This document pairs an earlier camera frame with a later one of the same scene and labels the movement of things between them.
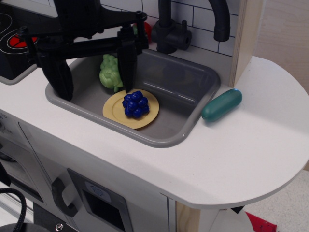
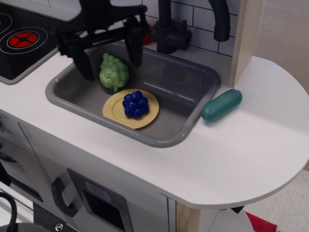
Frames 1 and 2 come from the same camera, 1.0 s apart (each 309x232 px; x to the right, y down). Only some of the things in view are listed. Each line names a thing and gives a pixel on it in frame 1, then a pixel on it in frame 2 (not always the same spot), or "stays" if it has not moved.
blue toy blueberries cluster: [135, 105] stays
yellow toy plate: [114, 108] stays
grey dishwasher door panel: [106, 210] stays
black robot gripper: [82, 26] -> [96, 16]
